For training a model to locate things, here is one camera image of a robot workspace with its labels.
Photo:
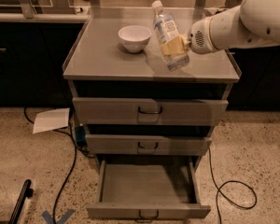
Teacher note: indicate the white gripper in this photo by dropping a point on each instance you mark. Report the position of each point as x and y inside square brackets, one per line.
[200, 37]

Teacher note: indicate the clear plastic water bottle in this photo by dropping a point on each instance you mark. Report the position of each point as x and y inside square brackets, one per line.
[166, 29]

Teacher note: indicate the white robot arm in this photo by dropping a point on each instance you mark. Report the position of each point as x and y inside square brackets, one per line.
[252, 24]

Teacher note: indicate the grey metal drawer cabinet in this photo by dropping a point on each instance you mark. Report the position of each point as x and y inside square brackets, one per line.
[100, 67]

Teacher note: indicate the top grey drawer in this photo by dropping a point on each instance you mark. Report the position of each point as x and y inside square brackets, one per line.
[131, 111]

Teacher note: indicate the grey drawer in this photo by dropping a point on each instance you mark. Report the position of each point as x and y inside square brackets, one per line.
[147, 144]
[147, 188]
[131, 111]

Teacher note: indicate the middle grey drawer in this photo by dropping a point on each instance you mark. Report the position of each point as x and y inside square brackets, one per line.
[147, 144]

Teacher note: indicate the bottom grey drawer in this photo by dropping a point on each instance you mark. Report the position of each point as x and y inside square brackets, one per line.
[147, 188]

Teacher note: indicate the white ceramic bowl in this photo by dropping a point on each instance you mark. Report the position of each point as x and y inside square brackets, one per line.
[134, 38]

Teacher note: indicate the dark right base cabinet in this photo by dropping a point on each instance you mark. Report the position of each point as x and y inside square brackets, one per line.
[259, 84]

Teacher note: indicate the dark base cabinet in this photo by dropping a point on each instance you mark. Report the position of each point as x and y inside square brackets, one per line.
[259, 84]
[31, 63]

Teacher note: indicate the blue power adapter box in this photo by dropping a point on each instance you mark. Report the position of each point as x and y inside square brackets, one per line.
[80, 136]

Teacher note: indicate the white paper sheet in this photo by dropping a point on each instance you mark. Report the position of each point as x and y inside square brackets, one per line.
[51, 120]

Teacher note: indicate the dark left base cabinet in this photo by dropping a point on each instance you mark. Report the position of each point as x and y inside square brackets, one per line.
[31, 63]

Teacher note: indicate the black bar on floor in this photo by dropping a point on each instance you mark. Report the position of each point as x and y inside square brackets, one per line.
[26, 192]

